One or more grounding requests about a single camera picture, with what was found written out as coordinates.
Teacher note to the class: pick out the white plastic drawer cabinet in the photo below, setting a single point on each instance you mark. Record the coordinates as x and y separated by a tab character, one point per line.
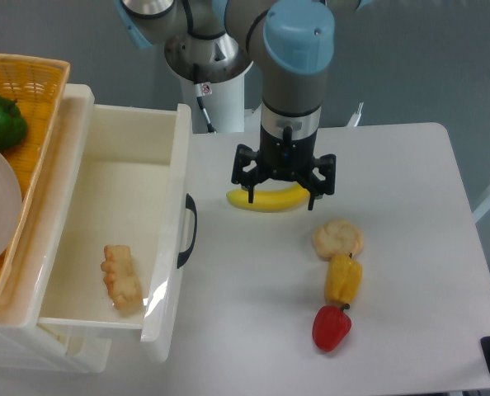
24	344

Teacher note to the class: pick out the black top drawer handle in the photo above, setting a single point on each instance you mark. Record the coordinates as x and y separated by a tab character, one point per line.
190	231

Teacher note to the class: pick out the yellow toy banana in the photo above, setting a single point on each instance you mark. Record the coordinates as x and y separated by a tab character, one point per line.
269	201

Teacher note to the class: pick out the green toy bell pepper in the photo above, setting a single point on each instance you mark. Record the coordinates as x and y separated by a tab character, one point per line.
13	127

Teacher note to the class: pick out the yellow toy bell pepper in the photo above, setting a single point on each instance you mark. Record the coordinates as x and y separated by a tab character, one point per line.
344	275

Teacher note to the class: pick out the fried pastry toy food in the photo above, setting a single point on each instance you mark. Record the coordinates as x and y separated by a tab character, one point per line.
122	284

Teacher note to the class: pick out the round beige bread toy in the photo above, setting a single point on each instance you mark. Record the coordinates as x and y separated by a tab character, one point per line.
337	237

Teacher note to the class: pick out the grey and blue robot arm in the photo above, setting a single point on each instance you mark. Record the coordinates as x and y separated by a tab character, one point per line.
210	45

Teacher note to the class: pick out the red toy bell pepper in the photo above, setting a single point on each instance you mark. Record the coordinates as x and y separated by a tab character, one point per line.
330	326

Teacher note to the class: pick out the white table clamp bracket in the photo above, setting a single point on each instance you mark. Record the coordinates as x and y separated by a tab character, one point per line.
356	116

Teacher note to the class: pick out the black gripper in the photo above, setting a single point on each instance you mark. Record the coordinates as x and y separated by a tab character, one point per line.
286	160

